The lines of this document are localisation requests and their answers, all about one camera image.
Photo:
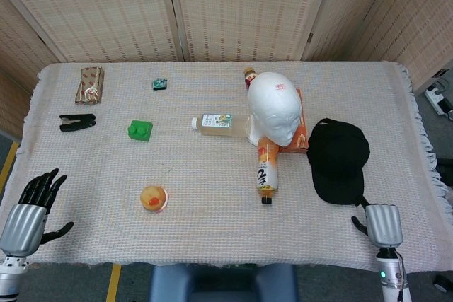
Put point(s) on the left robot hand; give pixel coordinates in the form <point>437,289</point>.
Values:
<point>24,222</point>

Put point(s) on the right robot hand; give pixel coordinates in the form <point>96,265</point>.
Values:
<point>384,226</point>

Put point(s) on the black baseball cap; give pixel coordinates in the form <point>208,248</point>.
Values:
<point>338,160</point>

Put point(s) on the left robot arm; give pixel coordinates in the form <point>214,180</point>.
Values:
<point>8,273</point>

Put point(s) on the white foam mannequin head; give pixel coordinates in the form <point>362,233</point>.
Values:
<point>274,107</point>

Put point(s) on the black stapler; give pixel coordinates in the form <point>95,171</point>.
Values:
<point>77,122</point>

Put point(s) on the orange cardboard box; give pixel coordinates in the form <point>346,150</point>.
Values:
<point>301,136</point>

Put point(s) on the orange juice bottle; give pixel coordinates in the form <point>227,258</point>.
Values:
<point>267,171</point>

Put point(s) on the fruit jelly cup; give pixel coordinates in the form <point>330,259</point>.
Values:
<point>154,198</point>

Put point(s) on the white power strip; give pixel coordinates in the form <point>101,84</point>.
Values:
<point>440,98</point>

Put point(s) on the green toy brick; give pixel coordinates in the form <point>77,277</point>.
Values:
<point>139,131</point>

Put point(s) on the blue chair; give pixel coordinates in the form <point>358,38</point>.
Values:
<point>223,283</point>

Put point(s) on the white woven tablecloth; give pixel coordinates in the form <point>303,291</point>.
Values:
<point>198,181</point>

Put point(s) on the clear tea bottle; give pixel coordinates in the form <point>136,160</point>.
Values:
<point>221,126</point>

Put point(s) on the small green packet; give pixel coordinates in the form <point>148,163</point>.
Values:
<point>160,83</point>

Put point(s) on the woven folding screen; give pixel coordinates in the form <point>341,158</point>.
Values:
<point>226,10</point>

